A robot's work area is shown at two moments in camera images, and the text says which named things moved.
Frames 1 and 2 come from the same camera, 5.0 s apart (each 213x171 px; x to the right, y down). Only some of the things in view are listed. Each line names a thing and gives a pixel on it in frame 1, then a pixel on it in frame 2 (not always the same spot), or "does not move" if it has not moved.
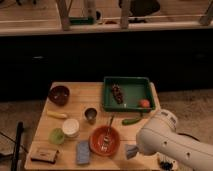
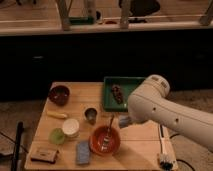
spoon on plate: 107,140 does not move
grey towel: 131,151 -> 124,121
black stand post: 20,127 does not move
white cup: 70,127 does not move
